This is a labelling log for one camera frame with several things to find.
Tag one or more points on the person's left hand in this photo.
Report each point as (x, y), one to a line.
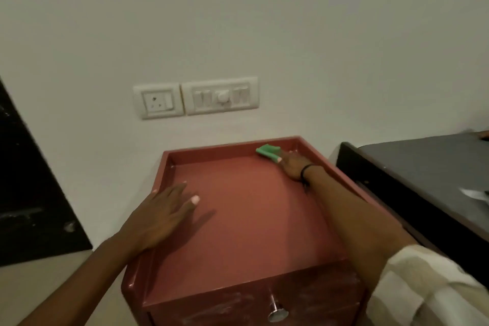
(156, 218)

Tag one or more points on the person's right hand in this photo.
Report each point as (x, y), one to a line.
(296, 167)

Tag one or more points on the person's left thumb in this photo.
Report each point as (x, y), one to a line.
(190, 205)

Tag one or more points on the person's right fingers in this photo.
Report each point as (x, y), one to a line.
(285, 157)

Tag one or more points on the green cleaning cloth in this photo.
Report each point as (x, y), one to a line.
(265, 151)

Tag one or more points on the person's left forearm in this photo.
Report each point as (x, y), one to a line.
(80, 283)

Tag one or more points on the person's right forearm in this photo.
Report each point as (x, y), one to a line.
(351, 218)

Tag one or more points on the black wristband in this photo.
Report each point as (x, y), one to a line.
(305, 171)

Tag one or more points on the red bedside cabinet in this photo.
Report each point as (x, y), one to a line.
(244, 215)

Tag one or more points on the red cabinet drawer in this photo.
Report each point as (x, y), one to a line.
(214, 308)

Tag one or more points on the round metal drawer knob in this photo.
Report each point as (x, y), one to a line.
(276, 312)

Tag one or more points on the black stone slab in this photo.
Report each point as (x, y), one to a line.
(26, 192)

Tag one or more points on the white paper sheet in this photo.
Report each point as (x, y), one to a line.
(473, 194)

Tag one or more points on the striped white shirt sleeve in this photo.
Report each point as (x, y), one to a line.
(424, 291)

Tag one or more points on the white wall switch plate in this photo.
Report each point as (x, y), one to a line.
(219, 95)

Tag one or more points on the white wall socket plate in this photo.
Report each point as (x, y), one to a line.
(157, 101)

